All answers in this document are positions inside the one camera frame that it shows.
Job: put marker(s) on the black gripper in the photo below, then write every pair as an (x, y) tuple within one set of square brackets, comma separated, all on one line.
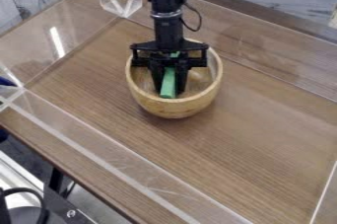
[(169, 51)]

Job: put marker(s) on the green rectangular block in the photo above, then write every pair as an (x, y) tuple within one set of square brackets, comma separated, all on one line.
[(167, 88)]

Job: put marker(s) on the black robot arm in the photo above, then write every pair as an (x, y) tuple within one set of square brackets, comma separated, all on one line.
[(166, 6)]

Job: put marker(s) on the brown wooden bowl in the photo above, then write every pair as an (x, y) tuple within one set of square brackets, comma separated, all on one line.
[(201, 88)]

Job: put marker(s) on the blue object at edge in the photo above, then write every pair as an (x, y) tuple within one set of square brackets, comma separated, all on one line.
[(6, 82)]

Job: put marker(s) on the black metal table leg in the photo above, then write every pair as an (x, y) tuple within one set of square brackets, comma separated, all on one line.
[(55, 180)]

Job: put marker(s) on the clear acrylic corner bracket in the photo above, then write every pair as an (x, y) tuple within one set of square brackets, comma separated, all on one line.
[(122, 8)]

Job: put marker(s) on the clear acrylic tray wall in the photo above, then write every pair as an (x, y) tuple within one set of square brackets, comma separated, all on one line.
[(253, 161)]

